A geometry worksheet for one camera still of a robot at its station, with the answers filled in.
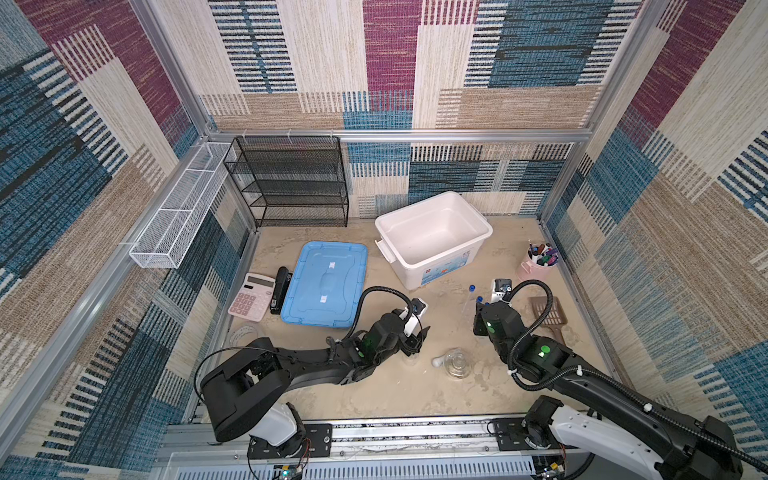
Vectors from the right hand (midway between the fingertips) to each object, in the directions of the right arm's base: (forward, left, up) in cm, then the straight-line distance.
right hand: (484, 309), depth 80 cm
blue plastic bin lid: (+17, +46, -14) cm, 51 cm away
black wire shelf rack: (+52, +59, +4) cm, 79 cm away
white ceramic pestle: (-9, +12, -12) cm, 19 cm away
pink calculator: (+13, +69, -12) cm, 71 cm away
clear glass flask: (-11, +8, -8) cm, 16 cm away
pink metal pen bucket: (+17, -22, -4) cm, 28 cm away
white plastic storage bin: (+37, +8, -14) cm, 40 cm away
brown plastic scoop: (+4, -26, -15) cm, 30 cm away
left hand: (0, +17, -3) cm, 17 cm away
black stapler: (+15, +60, -12) cm, 63 cm away
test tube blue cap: (+6, +2, +1) cm, 6 cm away
